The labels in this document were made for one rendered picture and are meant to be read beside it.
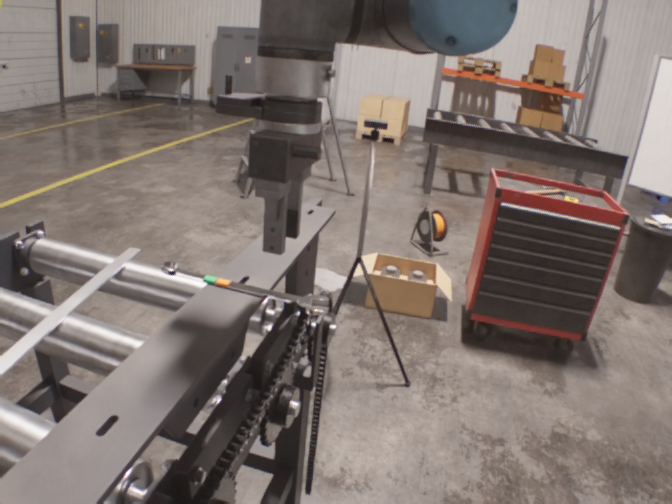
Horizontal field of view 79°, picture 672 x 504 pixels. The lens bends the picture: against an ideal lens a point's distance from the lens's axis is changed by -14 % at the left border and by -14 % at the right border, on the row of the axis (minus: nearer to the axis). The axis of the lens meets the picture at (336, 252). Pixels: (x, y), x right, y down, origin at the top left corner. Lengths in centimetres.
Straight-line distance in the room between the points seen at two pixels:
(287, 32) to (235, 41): 1039
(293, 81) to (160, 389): 36
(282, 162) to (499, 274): 218
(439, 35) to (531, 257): 223
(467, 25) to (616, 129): 1060
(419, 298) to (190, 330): 240
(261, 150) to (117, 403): 31
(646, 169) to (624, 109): 628
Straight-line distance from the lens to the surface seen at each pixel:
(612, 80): 1087
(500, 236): 252
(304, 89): 53
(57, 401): 196
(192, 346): 56
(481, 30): 43
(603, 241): 262
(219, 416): 80
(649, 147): 478
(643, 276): 406
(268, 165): 52
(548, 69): 942
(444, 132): 540
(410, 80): 1041
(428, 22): 42
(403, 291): 288
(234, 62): 1092
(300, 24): 52
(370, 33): 55
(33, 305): 122
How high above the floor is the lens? 150
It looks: 24 degrees down
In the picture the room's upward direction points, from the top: 6 degrees clockwise
